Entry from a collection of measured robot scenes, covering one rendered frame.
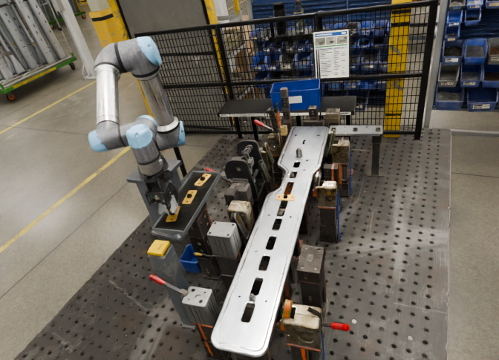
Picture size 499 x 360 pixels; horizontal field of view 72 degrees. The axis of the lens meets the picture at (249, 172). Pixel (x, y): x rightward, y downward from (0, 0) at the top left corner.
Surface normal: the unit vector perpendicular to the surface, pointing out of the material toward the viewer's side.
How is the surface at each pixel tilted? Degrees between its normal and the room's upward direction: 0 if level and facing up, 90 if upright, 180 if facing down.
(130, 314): 0
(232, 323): 0
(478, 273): 0
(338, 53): 90
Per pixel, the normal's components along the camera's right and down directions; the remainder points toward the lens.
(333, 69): -0.29, 0.59
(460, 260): -0.17, -0.80
